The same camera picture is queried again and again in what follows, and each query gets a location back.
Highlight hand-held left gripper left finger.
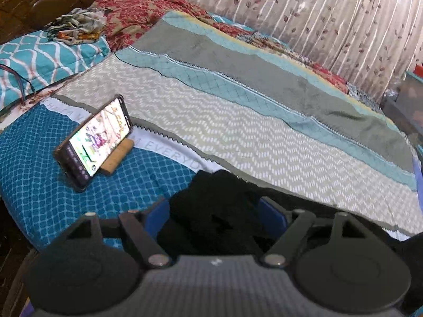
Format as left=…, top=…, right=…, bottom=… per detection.
left=63, top=197, right=173, bottom=269

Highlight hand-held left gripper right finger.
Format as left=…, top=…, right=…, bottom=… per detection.
left=259, top=196, right=368, bottom=269

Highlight black pants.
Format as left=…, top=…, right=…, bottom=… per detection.
left=157, top=169, right=423, bottom=311

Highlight wooden phone stand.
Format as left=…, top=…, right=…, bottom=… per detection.
left=100, top=139, right=135, bottom=175

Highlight black smartphone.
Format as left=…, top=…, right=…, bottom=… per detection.
left=54, top=94, right=134, bottom=193

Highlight printed patchwork blanket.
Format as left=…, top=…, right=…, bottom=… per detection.
left=0, top=10, right=420, bottom=252

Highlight purple bedsheet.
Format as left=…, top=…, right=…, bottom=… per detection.
left=411, top=157, right=421, bottom=193

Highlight white floral sheet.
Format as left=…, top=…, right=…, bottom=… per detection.
left=0, top=80, right=71, bottom=132

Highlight clear plastic storage box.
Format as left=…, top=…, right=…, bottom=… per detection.
left=383, top=62, right=423, bottom=154

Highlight teal white patterned pillow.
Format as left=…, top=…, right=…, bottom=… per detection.
left=0, top=30, right=112, bottom=97

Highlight red floral cloth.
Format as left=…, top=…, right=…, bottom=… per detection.
left=89, top=0, right=384, bottom=114

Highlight beige leaf-print curtain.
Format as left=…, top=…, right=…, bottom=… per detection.
left=148, top=0, right=423, bottom=104

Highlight crumpled printed scarf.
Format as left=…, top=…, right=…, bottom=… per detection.
left=44, top=7, right=109, bottom=45

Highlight dark cable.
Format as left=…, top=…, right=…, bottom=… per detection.
left=0, top=62, right=38, bottom=107

